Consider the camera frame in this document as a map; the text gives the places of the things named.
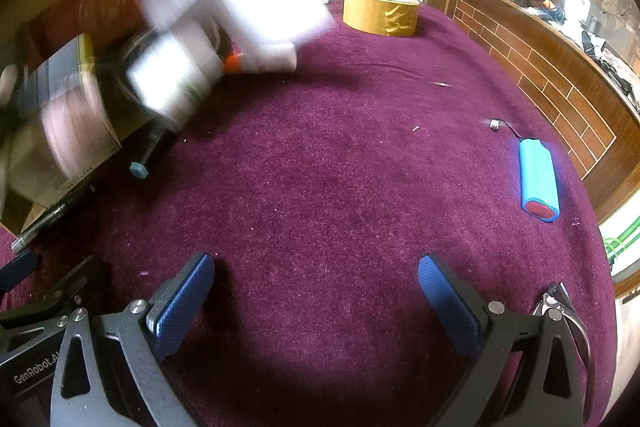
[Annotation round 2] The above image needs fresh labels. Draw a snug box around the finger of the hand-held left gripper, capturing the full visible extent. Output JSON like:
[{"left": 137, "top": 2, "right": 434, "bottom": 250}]
[
  {"left": 0, "top": 255, "right": 103, "bottom": 329},
  {"left": 0, "top": 250, "right": 42, "bottom": 295}
]

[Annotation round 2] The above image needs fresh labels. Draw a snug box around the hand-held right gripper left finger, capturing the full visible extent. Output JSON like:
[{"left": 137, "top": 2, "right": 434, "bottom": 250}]
[{"left": 50, "top": 252, "right": 217, "bottom": 427}]

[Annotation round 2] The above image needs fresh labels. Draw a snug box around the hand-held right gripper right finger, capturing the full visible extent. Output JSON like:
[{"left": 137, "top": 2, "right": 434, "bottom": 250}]
[{"left": 417, "top": 254, "right": 591, "bottom": 427}]

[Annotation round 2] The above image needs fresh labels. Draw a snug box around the black marker grey end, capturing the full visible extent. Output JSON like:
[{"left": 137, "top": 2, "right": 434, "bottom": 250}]
[{"left": 11, "top": 183, "right": 98, "bottom": 254}]

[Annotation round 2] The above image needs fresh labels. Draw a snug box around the black marker teal cap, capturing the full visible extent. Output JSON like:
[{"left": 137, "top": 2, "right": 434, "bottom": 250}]
[{"left": 129, "top": 124, "right": 168, "bottom": 180}]

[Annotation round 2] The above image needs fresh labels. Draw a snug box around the brown cardboard box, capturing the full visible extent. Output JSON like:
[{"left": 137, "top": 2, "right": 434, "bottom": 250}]
[{"left": 0, "top": 0, "right": 226, "bottom": 233}]

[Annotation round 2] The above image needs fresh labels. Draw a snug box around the white medicine bottle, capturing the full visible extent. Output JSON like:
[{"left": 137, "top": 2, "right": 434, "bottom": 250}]
[{"left": 125, "top": 32, "right": 226, "bottom": 132}]

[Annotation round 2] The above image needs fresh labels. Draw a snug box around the white plastic tube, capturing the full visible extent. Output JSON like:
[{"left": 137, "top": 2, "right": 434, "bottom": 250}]
[{"left": 217, "top": 0, "right": 333, "bottom": 75}]

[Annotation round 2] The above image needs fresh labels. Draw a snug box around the blue battery pack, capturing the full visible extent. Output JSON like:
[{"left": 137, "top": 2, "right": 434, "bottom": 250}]
[{"left": 518, "top": 138, "right": 561, "bottom": 224}]

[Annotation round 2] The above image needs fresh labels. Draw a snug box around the maroon table cloth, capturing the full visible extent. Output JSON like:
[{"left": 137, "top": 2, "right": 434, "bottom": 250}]
[{"left": 0, "top": 2, "right": 618, "bottom": 427}]

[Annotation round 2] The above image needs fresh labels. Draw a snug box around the green metal rack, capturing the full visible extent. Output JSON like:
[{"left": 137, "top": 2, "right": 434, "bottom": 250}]
[{"left": 602, "top": 217, "right": 640, "bottom": 268}]

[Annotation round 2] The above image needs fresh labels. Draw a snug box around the wooden counter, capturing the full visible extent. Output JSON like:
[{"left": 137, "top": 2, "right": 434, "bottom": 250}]
[{"left": 425, "top": 0, "right": 640, "bottom": 228}]

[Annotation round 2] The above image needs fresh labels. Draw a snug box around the yellow tape roll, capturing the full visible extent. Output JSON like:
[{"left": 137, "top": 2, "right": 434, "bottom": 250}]
[{"left": 342, "top": 0, "right": 421, "bottom": 38}]

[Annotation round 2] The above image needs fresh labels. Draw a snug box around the battery cable with connector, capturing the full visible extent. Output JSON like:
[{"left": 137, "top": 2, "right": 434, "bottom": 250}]
[{"left": 482, "top": 119, "right": 526, "bottom": 140}]

